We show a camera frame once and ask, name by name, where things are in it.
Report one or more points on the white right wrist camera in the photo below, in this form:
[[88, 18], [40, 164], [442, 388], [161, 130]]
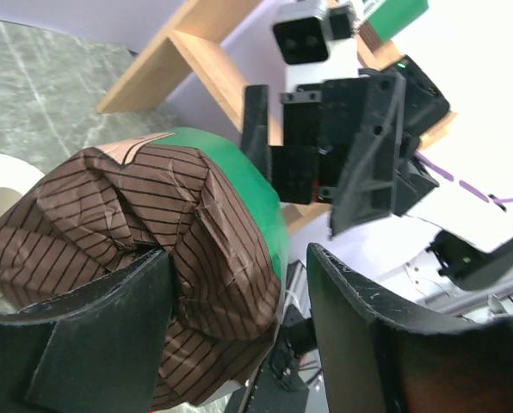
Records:
[[317, 40]]

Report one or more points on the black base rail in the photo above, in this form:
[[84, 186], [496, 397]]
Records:
[[291, 374]]

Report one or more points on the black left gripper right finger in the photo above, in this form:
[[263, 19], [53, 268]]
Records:
[[383, 353]]

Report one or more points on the green roll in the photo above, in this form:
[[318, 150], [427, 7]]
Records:
[[194, 195], [383, 19]]

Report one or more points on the wooden shelf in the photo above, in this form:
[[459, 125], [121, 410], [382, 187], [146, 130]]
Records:
[[190, 42]]

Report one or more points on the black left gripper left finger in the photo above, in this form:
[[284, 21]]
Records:
[[94, 349]]

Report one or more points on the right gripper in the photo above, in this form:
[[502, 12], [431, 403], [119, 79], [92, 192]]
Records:
[[341, 142]]

